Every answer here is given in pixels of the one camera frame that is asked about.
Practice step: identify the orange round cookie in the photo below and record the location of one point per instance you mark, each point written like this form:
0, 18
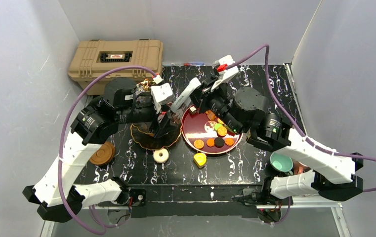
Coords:
210, 142

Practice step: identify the brown round wooden coaster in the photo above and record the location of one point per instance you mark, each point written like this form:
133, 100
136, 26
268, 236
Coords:
103, 155

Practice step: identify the silver fork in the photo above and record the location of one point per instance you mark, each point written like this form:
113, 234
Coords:
182, 98

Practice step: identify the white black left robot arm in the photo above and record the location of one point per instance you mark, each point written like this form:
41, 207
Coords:
57, 195

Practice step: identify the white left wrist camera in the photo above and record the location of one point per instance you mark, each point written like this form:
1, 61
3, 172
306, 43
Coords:
162, 93

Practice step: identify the dark chocolate sandwich cookie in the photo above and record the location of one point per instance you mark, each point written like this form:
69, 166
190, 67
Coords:
219, 142

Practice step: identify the red blue pen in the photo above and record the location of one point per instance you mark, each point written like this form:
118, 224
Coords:
193, 64

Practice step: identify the yellow swirl roll cake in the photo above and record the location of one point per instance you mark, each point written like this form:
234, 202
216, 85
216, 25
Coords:
200, 160

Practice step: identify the tan plastic toolbox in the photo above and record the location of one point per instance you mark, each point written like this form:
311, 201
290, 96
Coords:
95, 57

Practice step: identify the yellow round cracker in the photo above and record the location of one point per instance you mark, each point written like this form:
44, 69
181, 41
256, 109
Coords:
199, 144

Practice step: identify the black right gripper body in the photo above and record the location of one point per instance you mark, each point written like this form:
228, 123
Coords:
198, 96

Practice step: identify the strawberry white cake slice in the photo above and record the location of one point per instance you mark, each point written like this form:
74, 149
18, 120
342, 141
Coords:
192, 110

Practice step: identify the aluminium frame rail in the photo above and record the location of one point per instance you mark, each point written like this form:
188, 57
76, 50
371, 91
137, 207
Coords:
310, 216

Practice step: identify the chocolate chip cookie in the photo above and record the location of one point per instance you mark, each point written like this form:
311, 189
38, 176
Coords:
229, 141

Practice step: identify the yellow cracker under chocolate cookie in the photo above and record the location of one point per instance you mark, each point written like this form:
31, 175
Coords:
222, 131

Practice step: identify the dark red round tray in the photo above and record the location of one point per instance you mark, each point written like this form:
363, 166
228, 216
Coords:
198, 126

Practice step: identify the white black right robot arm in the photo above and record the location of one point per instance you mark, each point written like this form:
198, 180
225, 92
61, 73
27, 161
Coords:
332, 177

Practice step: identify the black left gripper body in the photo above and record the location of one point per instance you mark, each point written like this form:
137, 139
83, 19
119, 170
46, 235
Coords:
161, 123

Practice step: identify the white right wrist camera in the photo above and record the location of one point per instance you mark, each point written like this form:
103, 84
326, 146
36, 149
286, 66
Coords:
225, 71

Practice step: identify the green macaron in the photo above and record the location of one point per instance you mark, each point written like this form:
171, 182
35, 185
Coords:
217, 126

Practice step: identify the golden croissant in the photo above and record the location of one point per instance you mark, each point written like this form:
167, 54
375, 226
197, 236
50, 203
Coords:
210, 115

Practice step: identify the teal saucer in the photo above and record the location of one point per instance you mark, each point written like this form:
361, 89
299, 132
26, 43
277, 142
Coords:
281, 162

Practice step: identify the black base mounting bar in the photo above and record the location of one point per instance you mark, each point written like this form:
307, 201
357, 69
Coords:
197, 200

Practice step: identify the three tier glass stand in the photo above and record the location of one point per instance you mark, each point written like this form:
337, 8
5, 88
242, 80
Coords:
142, 133

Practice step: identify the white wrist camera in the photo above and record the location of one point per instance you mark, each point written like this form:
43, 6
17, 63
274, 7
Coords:
162, 93
225, 71

